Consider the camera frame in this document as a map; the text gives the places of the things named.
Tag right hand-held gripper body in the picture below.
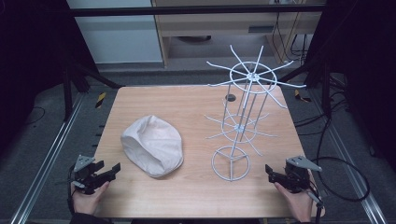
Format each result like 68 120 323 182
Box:
279 155 323 194

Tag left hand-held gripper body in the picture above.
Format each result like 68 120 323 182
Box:
68 154 107 196

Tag white cloth cap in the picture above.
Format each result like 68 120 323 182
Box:
120 115 185 179

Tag white wire hat rack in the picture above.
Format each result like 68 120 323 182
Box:
204 44 307 183

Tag person's left hand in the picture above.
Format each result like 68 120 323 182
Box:
70 180 111 217

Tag person's right hand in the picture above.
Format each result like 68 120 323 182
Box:
273 169 327 223

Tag yellow black striped tape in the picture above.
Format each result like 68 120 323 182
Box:
293 89 313 104
94 91 107 109

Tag black tripod stand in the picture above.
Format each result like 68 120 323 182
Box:
61 57 126 123
278 57 334 118

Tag white cabinet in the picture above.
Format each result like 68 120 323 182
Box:
65 0 164 65

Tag black curtain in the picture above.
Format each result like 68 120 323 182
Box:
0 0 101 157
306 0 396 175

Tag light wooden desk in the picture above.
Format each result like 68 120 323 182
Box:
150 0 329 68

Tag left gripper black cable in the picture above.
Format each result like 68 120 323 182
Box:
66 164 78 217

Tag right gripper grey cable plug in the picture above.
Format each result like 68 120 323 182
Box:
305 189 325 224

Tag aluminium floor rail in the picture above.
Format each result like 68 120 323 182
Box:
309 88 389 224
10 92 86 224

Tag black floor cables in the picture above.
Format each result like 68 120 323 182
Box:
293 74 353 162

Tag black looped cable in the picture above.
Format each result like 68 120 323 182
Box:
310 156 372 203

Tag thin black floor cable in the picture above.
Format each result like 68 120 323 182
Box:
23 105 47 126

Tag black hanging desk cables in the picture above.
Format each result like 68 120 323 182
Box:
271 0 310 63

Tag black horizontal frame bar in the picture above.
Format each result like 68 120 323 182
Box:
68 3 327 19

